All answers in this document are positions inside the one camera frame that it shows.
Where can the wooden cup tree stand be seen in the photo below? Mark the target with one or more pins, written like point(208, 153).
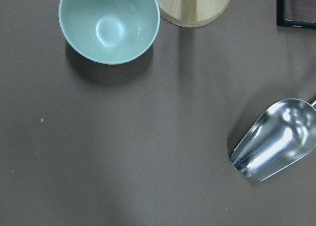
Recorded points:
point(192, 13)

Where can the mint green bowl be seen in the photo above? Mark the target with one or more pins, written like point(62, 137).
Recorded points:
point(109, 31)

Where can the silver metal scoop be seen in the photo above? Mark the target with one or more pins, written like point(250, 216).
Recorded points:
point(282, 135)

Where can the black framed tray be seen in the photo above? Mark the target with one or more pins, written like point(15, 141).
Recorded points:
point(296, 13)

